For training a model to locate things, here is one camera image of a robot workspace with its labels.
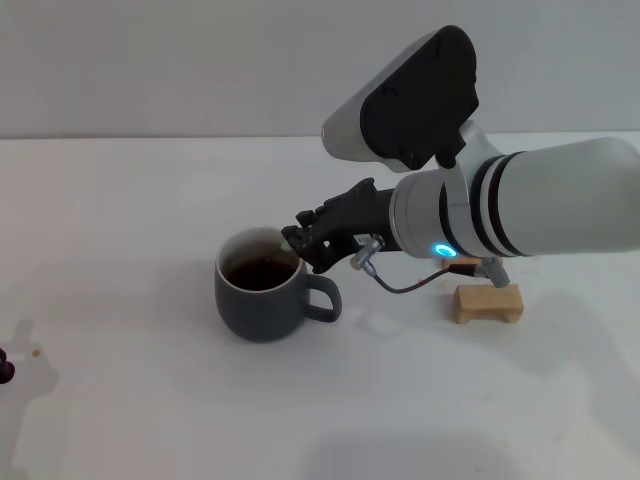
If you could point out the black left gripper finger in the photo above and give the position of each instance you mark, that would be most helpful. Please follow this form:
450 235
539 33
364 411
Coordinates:
5 372

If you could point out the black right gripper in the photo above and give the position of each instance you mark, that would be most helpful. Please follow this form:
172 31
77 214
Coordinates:
360 215

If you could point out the dark grey ceramic coffee cup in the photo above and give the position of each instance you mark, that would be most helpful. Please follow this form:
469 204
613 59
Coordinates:
260 312

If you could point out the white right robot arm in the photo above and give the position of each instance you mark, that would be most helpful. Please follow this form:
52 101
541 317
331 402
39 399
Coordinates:
560 200

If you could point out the orange-brown wooden block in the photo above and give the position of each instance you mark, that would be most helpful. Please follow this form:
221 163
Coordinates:
450 263

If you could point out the light wooden notched block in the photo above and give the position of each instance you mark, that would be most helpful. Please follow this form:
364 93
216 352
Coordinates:
487 302

